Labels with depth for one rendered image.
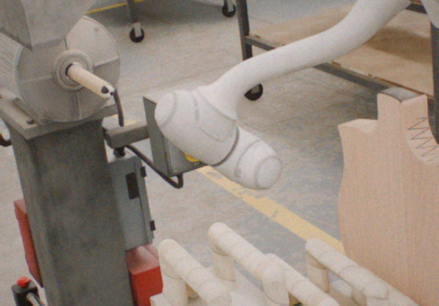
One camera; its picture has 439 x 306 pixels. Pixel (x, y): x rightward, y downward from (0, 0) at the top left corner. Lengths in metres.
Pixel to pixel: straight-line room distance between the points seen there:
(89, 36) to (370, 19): 0.66
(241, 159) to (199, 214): 2.39
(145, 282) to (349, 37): 1.01
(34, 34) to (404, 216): 0.80
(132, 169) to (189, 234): 1.64
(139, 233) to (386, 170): 1.25
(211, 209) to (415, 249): 2.92
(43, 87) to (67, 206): 0.40
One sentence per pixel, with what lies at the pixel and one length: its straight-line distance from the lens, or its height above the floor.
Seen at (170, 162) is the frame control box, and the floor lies 0.96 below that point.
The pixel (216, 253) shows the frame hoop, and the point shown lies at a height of 1.17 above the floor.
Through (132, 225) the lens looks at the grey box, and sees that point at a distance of 2.54.
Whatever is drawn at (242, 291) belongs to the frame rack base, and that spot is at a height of 1.10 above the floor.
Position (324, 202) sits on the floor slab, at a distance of 4.24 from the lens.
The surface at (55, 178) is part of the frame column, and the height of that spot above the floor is 0.94.
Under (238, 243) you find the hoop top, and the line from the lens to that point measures 1.31.
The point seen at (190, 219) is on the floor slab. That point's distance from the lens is 4.23.
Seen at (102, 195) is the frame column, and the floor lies 0.86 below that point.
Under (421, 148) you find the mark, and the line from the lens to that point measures 1.36.
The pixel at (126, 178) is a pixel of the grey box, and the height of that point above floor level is 0.87.
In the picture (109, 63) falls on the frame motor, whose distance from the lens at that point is 2.19.
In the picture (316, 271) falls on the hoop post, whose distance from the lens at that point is 1.48.
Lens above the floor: 1.81
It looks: 21 degrees down
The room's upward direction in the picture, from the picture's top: 8 degrees counter-clockwise
